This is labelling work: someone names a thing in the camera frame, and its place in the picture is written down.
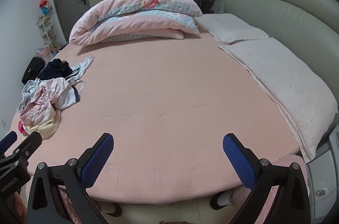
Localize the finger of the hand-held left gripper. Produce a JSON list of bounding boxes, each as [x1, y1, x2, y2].
[[12, 131, 42, 161], [0, 131, 18, 153]]

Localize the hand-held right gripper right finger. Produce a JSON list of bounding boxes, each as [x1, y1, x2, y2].
[[222, 133, 311, 224]]

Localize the grey padded headboard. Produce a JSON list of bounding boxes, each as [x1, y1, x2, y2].
[[221, 0, 339, 97]]

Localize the grey door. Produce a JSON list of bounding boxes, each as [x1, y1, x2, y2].
[[50, 0, 90, 43]]

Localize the red and blue wall toy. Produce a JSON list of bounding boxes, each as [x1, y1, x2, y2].
[[39, 0, 53, 14]]

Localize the person's black slipper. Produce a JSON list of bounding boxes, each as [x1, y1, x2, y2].
[[102, 201, 122, 215], [210, 189, 236, 210]]

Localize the folded pink quilt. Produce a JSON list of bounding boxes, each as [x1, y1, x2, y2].
[[68, 0, 203, 47]]

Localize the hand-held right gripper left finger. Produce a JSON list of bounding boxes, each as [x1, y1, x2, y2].
[[26, 133, 114, 224]]

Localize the pile of assorted clothes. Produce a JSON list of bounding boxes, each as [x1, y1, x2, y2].
[[53, 55, 94, 109]]

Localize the black bag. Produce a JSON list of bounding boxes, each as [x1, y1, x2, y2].
[[22, 57, 45, 85]]

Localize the navy garment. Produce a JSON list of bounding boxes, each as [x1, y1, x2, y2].
[[37, 58, 72, 80]]

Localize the pale yellow garment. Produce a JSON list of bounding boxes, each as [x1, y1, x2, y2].
[[23, 118, 62, 139]]

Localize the white shelf rack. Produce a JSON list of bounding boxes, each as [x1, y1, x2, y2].
[[36, 15, 60, 52]]

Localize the grey white patterned garment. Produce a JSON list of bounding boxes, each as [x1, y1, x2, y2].
[[18, 78, 40, 113]]

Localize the pink cartoon print pajama pants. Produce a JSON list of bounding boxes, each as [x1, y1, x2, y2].
[[20, 78, 72, 126]]

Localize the pink bed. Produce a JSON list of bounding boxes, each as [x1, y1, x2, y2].
[[8, 36, 305, 206]]

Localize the grey nightstand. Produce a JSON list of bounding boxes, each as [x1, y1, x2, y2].
[[306, 131, 339, 224]]

